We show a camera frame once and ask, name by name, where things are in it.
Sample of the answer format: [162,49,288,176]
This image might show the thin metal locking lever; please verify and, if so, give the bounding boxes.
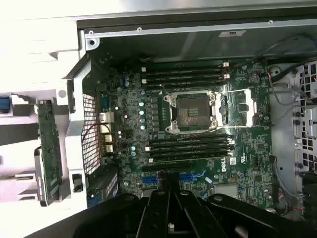
[210,122,274,130]
[214,89,249,96]

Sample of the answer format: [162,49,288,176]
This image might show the blue disk caddy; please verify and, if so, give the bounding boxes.
[0,97,10,116]

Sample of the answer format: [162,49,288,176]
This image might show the grey wire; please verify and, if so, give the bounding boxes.
[268,74,302,106]

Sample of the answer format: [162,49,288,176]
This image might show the green Dell motherboard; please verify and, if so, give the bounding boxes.
[96,59,276,209]

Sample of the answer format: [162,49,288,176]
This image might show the black RAM slot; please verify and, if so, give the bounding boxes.
[145,142,233,150]
[148,135,235,144]
[145,81,224,89]
[148,153,227,162]
[141,74,231,83]
[148,148,231,155]
[150,61,230,69]
[141,67,230,75]

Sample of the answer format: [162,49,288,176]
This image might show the CPU socket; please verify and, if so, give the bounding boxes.
[162,91,216,134]

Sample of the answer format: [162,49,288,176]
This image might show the open black PC case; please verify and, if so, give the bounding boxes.
[66,8,317,224]

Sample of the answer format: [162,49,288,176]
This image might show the metal rear port stack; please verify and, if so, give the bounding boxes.
[98,111,115,156]

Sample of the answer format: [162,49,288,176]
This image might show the blue expansion slot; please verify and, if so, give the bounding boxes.
[142,173,159,184]
[179,173,199,182]

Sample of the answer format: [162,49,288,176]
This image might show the metal socket cover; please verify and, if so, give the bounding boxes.
[214,88,258,128]

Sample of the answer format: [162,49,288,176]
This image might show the perforated metal disk bay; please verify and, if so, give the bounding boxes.
[292,59,317,174]

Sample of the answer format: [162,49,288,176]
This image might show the round coin battery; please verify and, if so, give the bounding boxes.
[247,72,261,85]

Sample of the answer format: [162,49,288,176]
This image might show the silver chipset heatsink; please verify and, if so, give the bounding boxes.
[213,183,240,199]

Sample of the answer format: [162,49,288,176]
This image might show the grey plastic parts rack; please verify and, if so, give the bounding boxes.
[0,21,88,238]

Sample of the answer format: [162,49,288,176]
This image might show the long black expansion slot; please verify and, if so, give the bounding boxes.
[140,161,192,170]

